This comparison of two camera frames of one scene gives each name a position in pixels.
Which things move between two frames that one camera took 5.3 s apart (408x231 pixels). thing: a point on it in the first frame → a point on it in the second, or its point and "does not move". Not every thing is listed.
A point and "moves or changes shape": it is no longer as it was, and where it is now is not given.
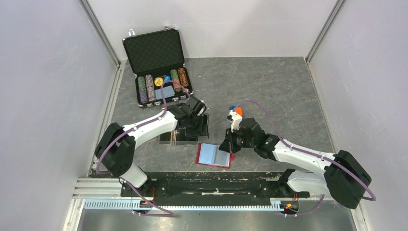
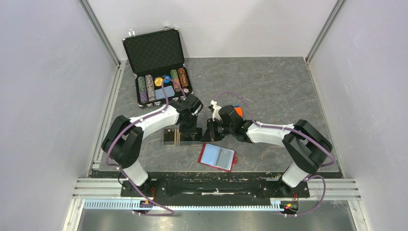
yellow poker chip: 159,81 does not move
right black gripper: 226,145 → 210,135
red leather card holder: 212,155 moves or changes shape
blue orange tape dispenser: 238,109 does not move
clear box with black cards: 176,138 does not move
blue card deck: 168,91 does not move
